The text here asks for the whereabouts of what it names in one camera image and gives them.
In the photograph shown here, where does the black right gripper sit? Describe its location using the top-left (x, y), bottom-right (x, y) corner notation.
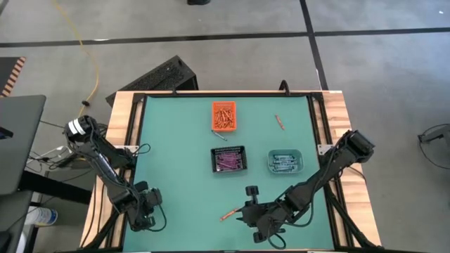
top-left (234, 186), bottom-right (291, 243)

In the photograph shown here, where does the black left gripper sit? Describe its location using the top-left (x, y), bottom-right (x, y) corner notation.
top-left (128, 181), bottom-right (163, 231)

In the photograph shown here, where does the green table mat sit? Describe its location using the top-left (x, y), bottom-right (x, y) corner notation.
top-left (122, 95), bottom-right (335, 251)

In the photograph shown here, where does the black mesh basket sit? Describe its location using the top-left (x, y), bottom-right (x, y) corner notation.
top-left (210, 145), bottom-right (248, 174)

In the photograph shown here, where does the teal plastic bin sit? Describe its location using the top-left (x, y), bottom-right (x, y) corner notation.
top-left (267, 148), bottom-right (304, 174)

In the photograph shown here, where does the black power strip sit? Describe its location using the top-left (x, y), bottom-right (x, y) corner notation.
top-left (52, 145), bottom-right (89, 169)

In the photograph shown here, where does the black desk leg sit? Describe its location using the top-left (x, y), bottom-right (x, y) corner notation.
top-left (19, 171), bottom-right (93, 205)

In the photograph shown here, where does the clear plastic water bottle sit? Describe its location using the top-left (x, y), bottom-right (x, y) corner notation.
top-left (25, 206), bottom-right (59, 228)

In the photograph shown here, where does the orange plastic basket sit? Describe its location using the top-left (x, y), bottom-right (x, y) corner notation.
top-left (212, 100), bottom-right (237, 133)

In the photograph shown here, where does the black keyboard-like crate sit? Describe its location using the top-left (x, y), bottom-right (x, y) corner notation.
top-left (105, 55), bottom-right (200, 108)

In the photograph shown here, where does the grey side desk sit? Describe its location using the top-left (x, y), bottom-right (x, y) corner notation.
top-left (0, 93), bottom-right (47, 196)

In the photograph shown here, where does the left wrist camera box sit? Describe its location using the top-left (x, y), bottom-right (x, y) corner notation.
top-left (147, 189), bottom-right (164, 208)

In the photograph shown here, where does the black table frame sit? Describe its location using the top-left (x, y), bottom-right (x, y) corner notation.
top-left (80, 91), bottom-right (383, 253)

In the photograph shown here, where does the yellow floor cable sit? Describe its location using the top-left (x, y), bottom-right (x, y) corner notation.
top-left (51, 0), bottom-right (101, 117)

